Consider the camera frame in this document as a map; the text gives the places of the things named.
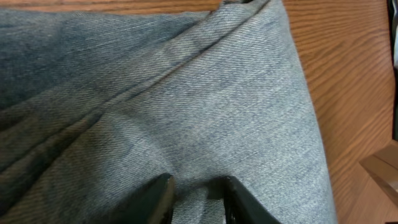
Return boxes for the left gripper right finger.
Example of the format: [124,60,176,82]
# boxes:
[206,176,280,224]

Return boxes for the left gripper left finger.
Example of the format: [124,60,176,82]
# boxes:
[111,173,175,224]

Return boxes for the light blue denim jeans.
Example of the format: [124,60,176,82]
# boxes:
[1,1,337,223]

